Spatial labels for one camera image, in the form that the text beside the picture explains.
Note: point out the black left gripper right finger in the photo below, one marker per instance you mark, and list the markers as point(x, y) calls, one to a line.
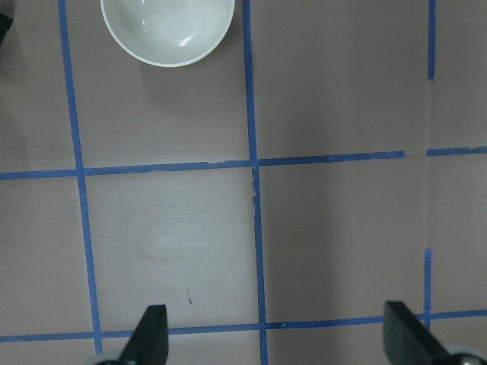
point(407, 341)

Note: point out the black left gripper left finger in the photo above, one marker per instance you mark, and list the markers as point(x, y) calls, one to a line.
point(149, 343)

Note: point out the white ceramic bowl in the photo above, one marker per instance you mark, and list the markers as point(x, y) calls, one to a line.
point(168, 34)

